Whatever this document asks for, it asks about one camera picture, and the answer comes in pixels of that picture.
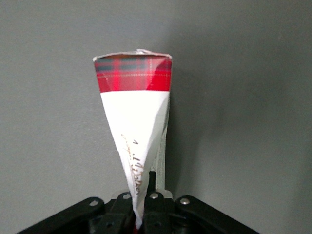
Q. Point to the red tartan cookie box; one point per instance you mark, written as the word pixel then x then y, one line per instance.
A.
pixel 131 109

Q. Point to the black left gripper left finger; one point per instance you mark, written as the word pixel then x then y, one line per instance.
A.
pixel 122 212

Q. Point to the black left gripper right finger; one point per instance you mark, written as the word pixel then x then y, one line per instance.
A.
pixel 156 212

